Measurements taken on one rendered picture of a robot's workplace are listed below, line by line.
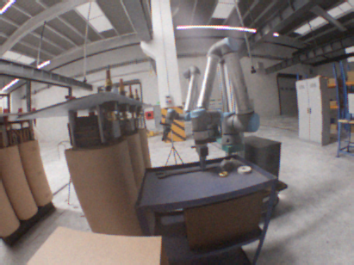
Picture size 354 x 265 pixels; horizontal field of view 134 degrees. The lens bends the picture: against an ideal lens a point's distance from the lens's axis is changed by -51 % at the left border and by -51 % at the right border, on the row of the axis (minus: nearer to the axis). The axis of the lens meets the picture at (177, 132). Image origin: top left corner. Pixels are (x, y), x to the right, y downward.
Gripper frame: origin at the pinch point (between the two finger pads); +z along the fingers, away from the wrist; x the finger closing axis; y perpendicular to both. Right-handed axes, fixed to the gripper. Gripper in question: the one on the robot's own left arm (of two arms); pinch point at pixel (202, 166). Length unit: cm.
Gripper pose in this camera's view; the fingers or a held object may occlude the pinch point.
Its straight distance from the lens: 92.0
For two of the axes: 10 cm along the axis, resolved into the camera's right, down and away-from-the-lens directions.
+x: 0.9, 1.2, -9.9
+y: -9.9, 1.2, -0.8
